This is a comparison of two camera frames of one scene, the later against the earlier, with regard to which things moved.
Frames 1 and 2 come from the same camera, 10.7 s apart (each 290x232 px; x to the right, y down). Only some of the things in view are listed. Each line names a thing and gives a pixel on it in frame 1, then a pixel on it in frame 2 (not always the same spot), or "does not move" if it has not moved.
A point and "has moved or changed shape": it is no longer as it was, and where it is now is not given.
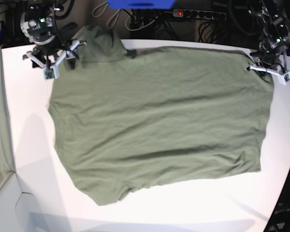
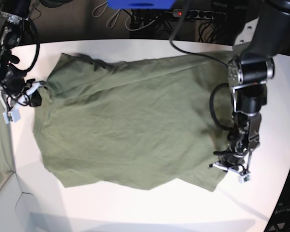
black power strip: x=181 y=12 does not move
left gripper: x=49 y=61 -> x=12 y=94
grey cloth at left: x=1 y=165 does not move
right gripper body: x=273 y=62 -> x=229 y=161
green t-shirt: x=160 y=115 has moved or changed shape
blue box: x=140 y=4 does not move
